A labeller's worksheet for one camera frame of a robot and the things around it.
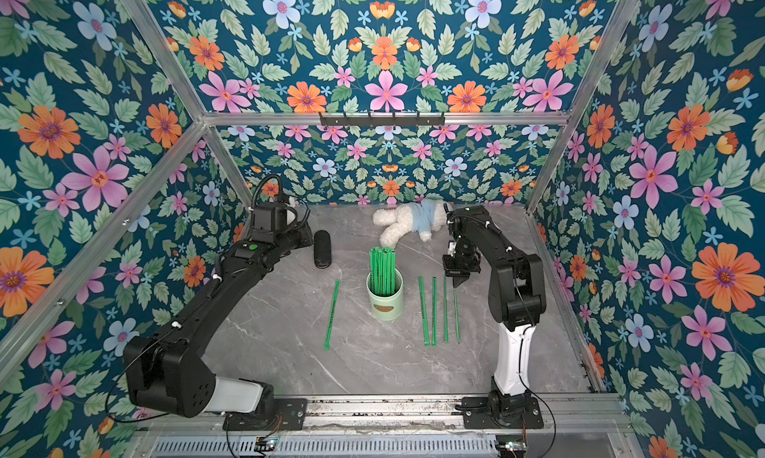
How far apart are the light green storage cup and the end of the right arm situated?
14 cm

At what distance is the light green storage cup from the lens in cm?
81

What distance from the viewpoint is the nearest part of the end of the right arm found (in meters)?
0.78
